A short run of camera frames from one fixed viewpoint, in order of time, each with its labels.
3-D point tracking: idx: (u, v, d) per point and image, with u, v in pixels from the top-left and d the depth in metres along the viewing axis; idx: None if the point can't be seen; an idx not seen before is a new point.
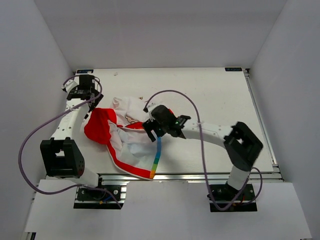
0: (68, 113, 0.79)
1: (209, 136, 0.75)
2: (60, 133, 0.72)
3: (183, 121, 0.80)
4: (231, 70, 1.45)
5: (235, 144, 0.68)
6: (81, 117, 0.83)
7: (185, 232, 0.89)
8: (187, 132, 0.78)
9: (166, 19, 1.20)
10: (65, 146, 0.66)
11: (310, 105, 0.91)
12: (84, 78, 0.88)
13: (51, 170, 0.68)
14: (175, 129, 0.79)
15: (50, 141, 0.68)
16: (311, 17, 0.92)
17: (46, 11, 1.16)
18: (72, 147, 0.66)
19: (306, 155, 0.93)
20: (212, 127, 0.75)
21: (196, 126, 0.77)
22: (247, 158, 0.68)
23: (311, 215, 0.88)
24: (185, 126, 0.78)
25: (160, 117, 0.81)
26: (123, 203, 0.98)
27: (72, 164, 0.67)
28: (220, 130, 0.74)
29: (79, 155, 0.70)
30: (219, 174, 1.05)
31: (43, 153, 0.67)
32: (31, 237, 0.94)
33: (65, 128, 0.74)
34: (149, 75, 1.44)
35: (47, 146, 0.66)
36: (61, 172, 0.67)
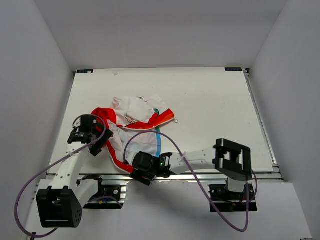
0: (68, 158, 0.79)
1: (198, 164, 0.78)
2: (58, 181, 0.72)
3: (167, 161, 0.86)
4: (231, 70, 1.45)
5: (226, 163, 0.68)
6: (82, 161, 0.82)
7: (187, 232, 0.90)
8: (175, 170, 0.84)
9: (166, 19, 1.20)
10: (61, 196, 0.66)
11: (310, 106, 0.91)
12: (86, 120, 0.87)
13: (46, 221, 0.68)
14: (164, 171, 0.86)
15: (46, 191, 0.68)
16: (312, 18, 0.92)
17: (45, 11, 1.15)
18: (69, 198, 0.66)
19: (306, 155, 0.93)
20: (197, 155, 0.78)
21: (181, 160, 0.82)
22: (244, 169, 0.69)
23: (311, 215, 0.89)
24: (171, 165, 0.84)
25: (144, 167, 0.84)
26: (123, 203, 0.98)
27: (68, 215, 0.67)
28: (205, 156, 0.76)
29: (76, 205, 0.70)
30: (219, 174, 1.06)
31: (40, 203, 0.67)
32: (32, 237, 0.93)
33: (64, 175, 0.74)
34: (150, 76, 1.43)
35: (44, 197, 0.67)
36: (58, 223, 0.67)
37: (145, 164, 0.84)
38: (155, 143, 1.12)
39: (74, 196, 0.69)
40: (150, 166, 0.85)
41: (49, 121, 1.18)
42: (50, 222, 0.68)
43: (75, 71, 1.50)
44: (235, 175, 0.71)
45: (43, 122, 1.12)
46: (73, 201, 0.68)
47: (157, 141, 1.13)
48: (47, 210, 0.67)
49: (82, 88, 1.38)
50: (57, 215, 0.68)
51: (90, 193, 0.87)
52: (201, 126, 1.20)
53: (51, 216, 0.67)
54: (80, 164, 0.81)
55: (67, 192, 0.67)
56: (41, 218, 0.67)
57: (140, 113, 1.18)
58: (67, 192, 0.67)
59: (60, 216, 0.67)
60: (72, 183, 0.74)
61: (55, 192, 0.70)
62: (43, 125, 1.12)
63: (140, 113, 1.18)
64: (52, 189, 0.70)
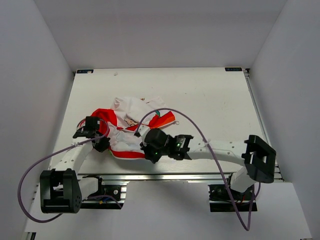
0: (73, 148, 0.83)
1: (223, 155, 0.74)
2: (62, 165, 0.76)
3: (184, 143, 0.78)
4: (231, 70, 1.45)
5: (255, 160, 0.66)
6: (85, 153, 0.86)
7: (186, 232, 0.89)
8: (194, 154, 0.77)
9: (166, 19, 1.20)
10: (65, 176, 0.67)
11: (310, 105, 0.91)
12: (90, 120, 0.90)
13: (46, 206, 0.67)
14: (179, 152, 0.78)
15: (50, 172, 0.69)
16: (312, 17, 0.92)
17: (45, 11, 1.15)
18: (72, 177, 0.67)
19: (306, 155, 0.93)
20: (223, 146, 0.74)
21: (204, 146, 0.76)
22: (270, 170, 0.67)
23: (311, 215, 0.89)
24: (190, 148, 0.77)
25: (158, 142, 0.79)
26: (123, 203, 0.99)
27: (69, 199, 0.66)
28: (233, 148, 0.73)
29: (78, 190, 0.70)
30: (219, 175, 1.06)
31: (43, 183, 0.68)
32: (31, 237, 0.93)
33: (68, 160, 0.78)
34: (150, 76, 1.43)
35: (48, 177, 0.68)
36: (57, 208, 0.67)
37: (160, 141, 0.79)
38: None
39: (76, 180, 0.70)
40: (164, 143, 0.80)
41: (49, 121, 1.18)
42: (50, 207, 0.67)
43: (75, 71, 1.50)
44: (258, 174, 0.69)
45: (43, 122, 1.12)
46: (75, 183, 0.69)
47: None
48: (49, 190, 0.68)
49: (82, 88, 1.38)
50: (58, 198, 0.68)
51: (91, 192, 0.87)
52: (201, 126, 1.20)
53: (51, 199, 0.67)
54: (83, 155, 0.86)
55: (70, 172, 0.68)
56: (42, 201, 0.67)
57: (141, 113, 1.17)
58: (70, 172, 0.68)
59: (60, 201, 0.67)
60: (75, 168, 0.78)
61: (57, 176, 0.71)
62: (43, 125, 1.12)
63: (140, 113, 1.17)
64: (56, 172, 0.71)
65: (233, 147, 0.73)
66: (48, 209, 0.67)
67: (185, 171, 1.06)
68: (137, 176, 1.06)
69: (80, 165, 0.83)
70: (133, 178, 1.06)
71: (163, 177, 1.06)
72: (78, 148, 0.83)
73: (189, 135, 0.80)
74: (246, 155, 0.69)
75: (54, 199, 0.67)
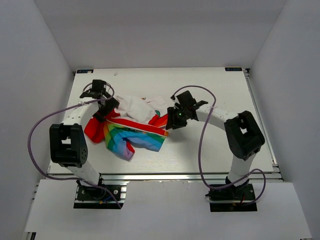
0: (79, 106, 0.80)
1: (216, 118, 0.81)
2: (69, 120, 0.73)
3: (199, 105, 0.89)
4: (231, 70, 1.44)
5: (236, 128, 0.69)
6: (90, 113, 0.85)
7: (186, 232, 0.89)
8: (200, 113, 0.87)
9: (166, 19, 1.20)
10: (72, 130, 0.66)
11: (310, 105, 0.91)
12: (97, 83, 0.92)
13: (56, 156, 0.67)
14: (192, 110, 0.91)
15: (59, 125, 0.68)
16: (312, 17, 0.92)
17: (45, 11, 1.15)
18: (79, 133, 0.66)
19: (305, 154, 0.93)
20: (221, 111, 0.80)
21: (208, 109, 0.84)
22: (243, 142, 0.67)
23: (311, 215, 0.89)
24: (199, 108, 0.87)
25: (182, 99, 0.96)
26: (123, 203, 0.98)
27: (76, 149, 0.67)
28: (227, 115, 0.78)
29: (84, 145, 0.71)
30: (218, 174, 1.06)
31: (51, 134, 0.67)
32: (31, 237, 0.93)
33: (75, 117, 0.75)
34: (150, 75, 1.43)
35: (56, 128, 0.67)
36: (66, 158, 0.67)
37: (184, 98, 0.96)
38: (150, 145, 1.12)
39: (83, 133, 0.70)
40: (186, 101, 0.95)
41: (49, 120, 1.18)
42: (58, 157, 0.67)
43: (75, 71, 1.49)
44: (234, 144, 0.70)
45: (43, 121, 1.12)
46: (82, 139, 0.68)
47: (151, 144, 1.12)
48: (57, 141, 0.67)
49: (82, 88, 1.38)
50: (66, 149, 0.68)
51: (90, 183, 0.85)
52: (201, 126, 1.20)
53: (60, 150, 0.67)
54: (90, 113, 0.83)
55: (77, 127, 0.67)
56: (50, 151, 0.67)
57: (140, 112, 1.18)
58: (78, 127, 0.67)
59: (68, 151, 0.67)
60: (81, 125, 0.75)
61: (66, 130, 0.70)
62: (43, 124, 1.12)
63: (140, 112, 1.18)
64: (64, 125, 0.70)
65: (226, 114, 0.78)
66: (57, 159, 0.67)
67: (185, 171, 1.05)
68: (138, 176, 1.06)
69: (84, 124, 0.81)
70: (135, 178, 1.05)
71: (163, 177, 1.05)
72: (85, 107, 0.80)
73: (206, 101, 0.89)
74: (232, 120, 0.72)
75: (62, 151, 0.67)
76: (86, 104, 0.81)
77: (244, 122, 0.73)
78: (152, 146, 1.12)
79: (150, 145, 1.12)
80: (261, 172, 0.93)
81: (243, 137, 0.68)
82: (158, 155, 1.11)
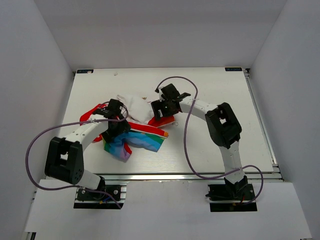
0: (87, 123, 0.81)
1: (198, 110, 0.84)
2: (72, 136, 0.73)
3: (182, 97, 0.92)
4: (231, 70, 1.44)
5: (214, 118, 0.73)
6: (97, 131, 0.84)
7: (186, 232, 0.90)
8: (183, 105, 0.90)
9: (166, 19, 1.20)
10: (71, 147, 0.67)
11: (310, 105, 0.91)
12: (114, 103, 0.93)
13: (50, 169, 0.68)
14: (176, 102, 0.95)
15: (60, 140, 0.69)
16: (312, 17, 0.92)
17: (46, 11, 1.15)
18: (76, 153, 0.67)
19: (305, 154, 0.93)
20: (202, 103, 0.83)
21: (190, 101, 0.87)
22: (223, 132, 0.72)
23: (311, 215, 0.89)
24: (182, 100, 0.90)
25: (166, 92, 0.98)
26: (122, 203, 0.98)
27: (69, 169, 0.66)
28: (207, 107, 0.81)
29: (80, 164, 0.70)
30: (214, 173, 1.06)
31: (50, 148, 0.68)
32: (31, 237, 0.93)
33: (79, 133, 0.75)
34: (150, 75, 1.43)
35: (55, 143, 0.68)
36: (58, 174, 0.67)
37: (168, 91, 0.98)
38: (148, 145, 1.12)
39: (82, 153, 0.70)
40: (170, 94, 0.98)
41: (49, 120, 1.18)
42: (52, 171, 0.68)
43: (75, 71, 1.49)
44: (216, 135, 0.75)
45: (43, 122, 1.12)
46: (79, 159, 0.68)
47: (149, 144, 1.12)
48: (55, 156, 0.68)
49: (82, 87, 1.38)
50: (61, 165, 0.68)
51: (89, 187, 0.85)
52: (201, 126, 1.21)
53: (55, 165, 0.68)
54: (96, 132, 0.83)
55: (76, 145, 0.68)
56: (47, 163, 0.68)
57: (141, 111, 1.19)
58: (77, 146, 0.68)
59: (61, 168, 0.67)
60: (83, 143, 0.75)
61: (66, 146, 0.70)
62: (43, 124, 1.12)
63: (140, 112, 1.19)
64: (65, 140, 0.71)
65: (207, 106, 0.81)
66: (51, 173, 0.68)
67: (184, 171, 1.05)
68: (137, 176, 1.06)
69: (88, 142, 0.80)
70: (134, 178, 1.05)
71: (163, 177, 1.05)
72: (92, 125, 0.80)
73: (188, 94, 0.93)
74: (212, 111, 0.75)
75: (56, 166, 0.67)
76: (95, 122, 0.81)
77: (223, 113, 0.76)
78: (149, 146, 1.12)
79: (148, 145, 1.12)
80: (260, 171, 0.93)
81: (222, 127, 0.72)
82: (158, 155, 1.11)
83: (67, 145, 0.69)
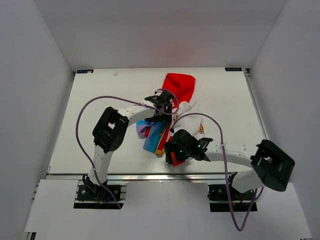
0: (138, 105, 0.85)
1: (234, 156, 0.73)
2: (123, 111, 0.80)
3: (205, 144, 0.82)
4: (231, 70, 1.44)
5: (264, 163, 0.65)
6: (143, 116, 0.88)
7: (186, 232, 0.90)
8: (210, 155, 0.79)
9: (167, 19, 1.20)
10: (119, 120, 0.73)
11: (310, 105, 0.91)
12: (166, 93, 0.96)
13: (97, 130, 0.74)
14: (200, 152, 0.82)
15: (114, 110, 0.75)
16: (312, 17, 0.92)
17: (45, 11, 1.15)
18: (124, 125, 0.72)
19: (305, 154, 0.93)
20: (237, 148, 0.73)
21: (219, 148, 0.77)
22: (279, 175, 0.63)
23: (311, 215, 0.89)
24: (208, 149, 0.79)
25: (181, 141, 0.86)
26: (122, 203, 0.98)
27: (113, 136, 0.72)
28: (246, 150, 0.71)
29: (121, 137, 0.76)
30: (220, 174, 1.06)
31: (104, 113, 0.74)
32: (32, 237, 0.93)
33: (129, 111, 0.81)
34: (150, 75, 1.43)
35: (109, 111, 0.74)
36: (102, 137, 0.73)
37: (184, 141, 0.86)
38: (146, 141, 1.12)
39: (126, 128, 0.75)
40: (187, 142, 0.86)
41: (48, 120, 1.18)
42: (98, 133, 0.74)
43: (75, 71, 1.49)
44: (269, 181, 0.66)
45: (43, 121, 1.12)
46: (123, 132, 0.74)
47: (147, 142, 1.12)
48: (105, 121, 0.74)
49: (82, 88, 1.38)
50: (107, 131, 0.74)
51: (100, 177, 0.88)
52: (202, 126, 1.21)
53: (103, 129, 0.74)
54: (142, 116, 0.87)
55: (124, 120, 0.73)
56: (97, 125, 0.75)
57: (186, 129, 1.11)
58: (125, 121, 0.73)
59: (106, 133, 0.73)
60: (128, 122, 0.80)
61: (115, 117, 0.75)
62: (43, 124, 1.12)
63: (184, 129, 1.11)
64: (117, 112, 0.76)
65: (245, 150, 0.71)
66: (96, 134, 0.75)
67: (185, 171, 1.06)
68: (138, 176, 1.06)
69: (132, 122, 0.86)
70: (135, 179, 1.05)
71: (164, 177, 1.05)
72: (141, 109, 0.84)
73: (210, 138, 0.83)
74: (256, 156, 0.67)
75: (103, 131, 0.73)
76: (144, 106, 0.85)
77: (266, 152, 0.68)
78: (147, 141, 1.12)
79: (146, 141, 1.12)
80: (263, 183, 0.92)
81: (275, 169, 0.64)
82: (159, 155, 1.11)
83: (117, 117, 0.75)
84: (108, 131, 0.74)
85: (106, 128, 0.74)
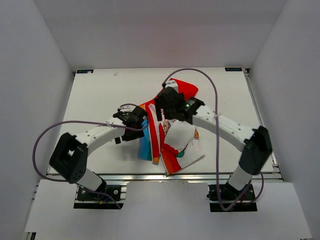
0: (104, 125, 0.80)
1: (226, 133, 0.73)
2: (84, 136, 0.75)
3: (194, 106, 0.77)
4: (231, 70, 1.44)
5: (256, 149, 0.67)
6: (111, 136, 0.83)
7: (186, 232, 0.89)
8: (199, 121, 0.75)
9: (166, 19, 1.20)
10: (77, 148, 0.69)
11: (310, 105, 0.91)
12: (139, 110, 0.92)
13: (53, 160, 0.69)
14: (184, 112, 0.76)
15: (70, 137, 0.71)
16: (312, 17, 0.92)
17: (46, 11, 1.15)
18: (81, 154, 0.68)
19: (305, 154, 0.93)
20: (231, 125, 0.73)
21: (211, 117, 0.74)
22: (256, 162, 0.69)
23: (311, 215, 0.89)
24: (198, 113, 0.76)
25: (165, 99, 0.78)
26: (122, 203, 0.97)
27: (71, 167, 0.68)
28: (240, 131, 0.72)
29: (82, 165, 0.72)
30: (220, 174, 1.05)
31: (60, 142, 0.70)
32: (31, 237, 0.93)
33: (90, 135, 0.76)
34: (150, 75, 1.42)
35: (65, 139, 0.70)
36: (60, 168, 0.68)
37: (170, 98, 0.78)
38: (139, 149, 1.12)
39: (85, 156, 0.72)
40: (172, 101, 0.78)
41: (48, 121, 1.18)
42: (55, 164, 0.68)
43: (75, 71, 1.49)
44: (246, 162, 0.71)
45: (43, 121, 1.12)
46: (82, 159, 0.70)
47: (140, 148, 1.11)
48: (61, 150, 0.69)
49: (82, 88, 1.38)
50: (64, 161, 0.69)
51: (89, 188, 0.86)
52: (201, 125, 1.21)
53: (60, 159, 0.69)
54: (110, 136, 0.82)
55: (82, 148, 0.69)
56: (52, 156, 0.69)
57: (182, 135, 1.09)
58: (83, 148, 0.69)
59: (63, 164, 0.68)
60: (91, 146, 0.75)
61: (74, 144, 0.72)
62: (43, 125, 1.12)
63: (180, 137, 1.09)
64: (75, 139, 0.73)
65: (239, 130, 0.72)
66: (53, 166, 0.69)
67: (185, 171, 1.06)
68: (137, 176, 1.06)
69: (100, 145, 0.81)
70: (134, 179, 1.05)
71: (163, 177, 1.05)
72: (107, 130, 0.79)
73: (201, 101, 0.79)
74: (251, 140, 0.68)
75: (60, 161, 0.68)
76: (111, 126, 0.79)
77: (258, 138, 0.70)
78: (140, 150, 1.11)
79: (140, 149, 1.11)
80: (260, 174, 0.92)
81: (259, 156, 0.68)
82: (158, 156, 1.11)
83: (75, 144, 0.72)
84: (67, 160, 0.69)
85: (65, 157, 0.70)
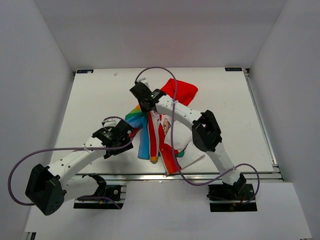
0: (80, 150, 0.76)
1: (180, 117, 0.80)
2: (58, 167, 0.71)
3: (158, 96, 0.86)
4: (231, 70, 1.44)
5: (201, 129, 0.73)
6: (90, 160, 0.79)
7: (186, 232, 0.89)
8: (160, 108, 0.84)
9: (166, 19, 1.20)
10: (49, 183, 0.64)
11: (310, 105, 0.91)
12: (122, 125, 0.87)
13: (28, 193, 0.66)
14: (150, 102, 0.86)
15: (42, 169, 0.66)
16: (312, 17, 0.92)
17: (46, 11, 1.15)
18: (53, 189, 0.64)
19: (305, 154, 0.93)
20: (185, 110, 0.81)
21: (170, 104, 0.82)
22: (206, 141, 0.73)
23: (311, 215, 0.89)
24: (160, 102, 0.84)
25: (136, 92, 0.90)
26: (122, 203, 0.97)
27: (46, 201, 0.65)
28: (190, 114, 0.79)
29: (59, 196, 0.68)
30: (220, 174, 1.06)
31: (32, 176, 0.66)
32: (31, 237, 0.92)
33: (65, 165, 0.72)
34: (150, 75, 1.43)
35: (37, 172, 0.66)
36: (36, 201, 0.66)
37: (138, 91, 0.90)
38: (140, 148, 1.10)
39: (60, 188, 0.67)
40: (140, 93, 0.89)
41: (48, 120, 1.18)
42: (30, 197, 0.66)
43: (75, 71, 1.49)
44: (199, 142, 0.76)
45: (43, 121, 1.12)
46: (57, 192, 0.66)
47: (141, 147, 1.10)
48: (34, 183, 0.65)
49: (82, 88, 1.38)
50: (39, 194, 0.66)
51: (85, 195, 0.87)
52: None
53: (35, 191, 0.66)
54: (88, 160, 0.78)
55: (55, 181, 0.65)
56: (27, 186, 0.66)
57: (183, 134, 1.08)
58: (55, 182, 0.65)
59: (37, 197, 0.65)
60: (67, 175, 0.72)
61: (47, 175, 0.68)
62: (43, 125, 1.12)
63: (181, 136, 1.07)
64: (48, 171, 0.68)
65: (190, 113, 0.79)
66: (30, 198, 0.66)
67: (185, 171, 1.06)
68: (137, 176, 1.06)
69: (78, 170, 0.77)
70: (134, 179, 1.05)
71: (163, 177, 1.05)
72: (85, 154, 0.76)
73: (164, 92, 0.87)
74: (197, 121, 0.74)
75: (35, 193, 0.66)
76: (88, 150, 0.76)
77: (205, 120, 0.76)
78: (141, 148, 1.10)
79: (140, 147, 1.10)
80: (255, 171, 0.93)
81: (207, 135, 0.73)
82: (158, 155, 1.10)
83: (48, 175, 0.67)
84: (42, 191, 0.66)
85: (39, 188, 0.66)
